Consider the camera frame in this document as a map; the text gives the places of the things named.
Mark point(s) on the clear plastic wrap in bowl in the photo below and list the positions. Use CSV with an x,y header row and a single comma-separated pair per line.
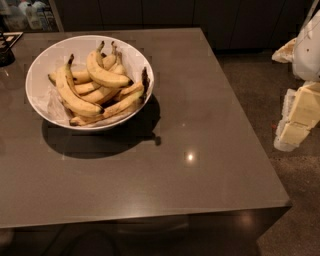
x,y
51,108

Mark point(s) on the long right yellow banana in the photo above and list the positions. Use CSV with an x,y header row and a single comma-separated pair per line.
x,y
129,96

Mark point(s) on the dark object at left edge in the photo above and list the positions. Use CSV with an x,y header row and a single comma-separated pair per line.
x,y
7,40

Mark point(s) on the shelf with bottles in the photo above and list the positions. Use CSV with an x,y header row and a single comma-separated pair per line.
x,y
30,16

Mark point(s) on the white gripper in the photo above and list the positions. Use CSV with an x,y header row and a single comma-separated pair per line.
x,y
308,50

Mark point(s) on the white bowl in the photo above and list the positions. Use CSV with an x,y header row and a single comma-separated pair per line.
x,y
37,82

